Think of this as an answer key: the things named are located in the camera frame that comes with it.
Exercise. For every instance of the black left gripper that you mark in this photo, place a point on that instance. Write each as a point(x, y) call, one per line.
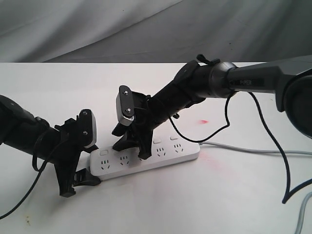
point(66, 159)

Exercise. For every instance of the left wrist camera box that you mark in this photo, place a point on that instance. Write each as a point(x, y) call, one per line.
point(87, 128)

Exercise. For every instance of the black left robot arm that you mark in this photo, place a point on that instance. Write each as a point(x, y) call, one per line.
point(21, 130)

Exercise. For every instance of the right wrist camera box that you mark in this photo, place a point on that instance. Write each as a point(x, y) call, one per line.
point(125, 106)

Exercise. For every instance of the grey backdrop cloth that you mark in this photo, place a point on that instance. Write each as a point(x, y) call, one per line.
point(150, 31)

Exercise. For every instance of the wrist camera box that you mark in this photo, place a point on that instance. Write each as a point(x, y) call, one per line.
point(87, 128)
point(125, 106)

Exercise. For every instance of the white five-outlet power strip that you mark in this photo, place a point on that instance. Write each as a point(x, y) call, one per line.
point(106, 163)

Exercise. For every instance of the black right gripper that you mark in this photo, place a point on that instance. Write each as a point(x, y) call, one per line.
point(142, 127)

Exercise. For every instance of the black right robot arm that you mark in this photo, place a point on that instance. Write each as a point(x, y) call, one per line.
point(290, 80)

